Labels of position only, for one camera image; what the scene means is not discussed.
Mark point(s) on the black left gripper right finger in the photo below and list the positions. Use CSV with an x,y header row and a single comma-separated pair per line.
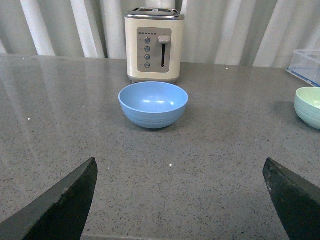
x,y
296,201

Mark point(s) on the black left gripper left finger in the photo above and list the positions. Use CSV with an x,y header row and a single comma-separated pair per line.
x,y
58,214

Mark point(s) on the green bowl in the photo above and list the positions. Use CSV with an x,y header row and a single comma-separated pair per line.
x,y
307,105

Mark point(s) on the blue bowl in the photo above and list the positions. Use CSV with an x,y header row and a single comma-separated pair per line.
x,y
153,105

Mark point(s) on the clear plastic storage container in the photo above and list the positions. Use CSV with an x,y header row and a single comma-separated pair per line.
x,y
305,65

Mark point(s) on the white curtain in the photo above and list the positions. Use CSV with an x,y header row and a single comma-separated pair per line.
x,y
259,33

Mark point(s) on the cream two-slot toaster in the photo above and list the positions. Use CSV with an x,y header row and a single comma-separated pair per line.
x,y
154,38

